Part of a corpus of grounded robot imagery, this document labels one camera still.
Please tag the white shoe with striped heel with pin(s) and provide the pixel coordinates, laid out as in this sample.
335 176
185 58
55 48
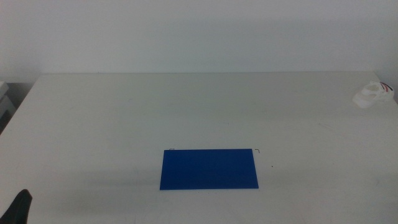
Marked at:
370 95

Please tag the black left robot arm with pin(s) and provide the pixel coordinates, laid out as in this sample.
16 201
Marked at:
17 208

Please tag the blue rectangular mat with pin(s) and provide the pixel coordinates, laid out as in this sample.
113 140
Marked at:
208 169

